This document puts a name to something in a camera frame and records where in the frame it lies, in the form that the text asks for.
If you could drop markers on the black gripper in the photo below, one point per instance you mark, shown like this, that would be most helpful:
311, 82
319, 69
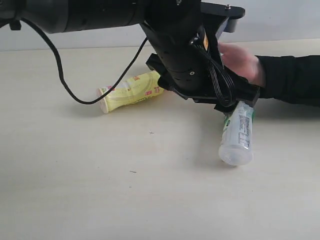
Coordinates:
193, 71

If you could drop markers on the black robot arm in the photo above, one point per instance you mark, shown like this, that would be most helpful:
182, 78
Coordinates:
183, 33

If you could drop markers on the white bottle green label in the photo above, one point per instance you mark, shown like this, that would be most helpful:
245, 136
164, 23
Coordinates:
236, 141

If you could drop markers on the person's open hand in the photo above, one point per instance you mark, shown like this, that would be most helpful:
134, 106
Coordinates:
243, 63

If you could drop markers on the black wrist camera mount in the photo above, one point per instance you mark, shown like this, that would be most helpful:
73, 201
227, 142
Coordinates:
219, 18

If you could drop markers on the yellow label bottle red cap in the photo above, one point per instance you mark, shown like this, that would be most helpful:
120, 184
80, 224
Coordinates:
131, 91

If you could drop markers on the black sleeved forearm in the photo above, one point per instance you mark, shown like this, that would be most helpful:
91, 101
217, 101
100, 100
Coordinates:
294, 80

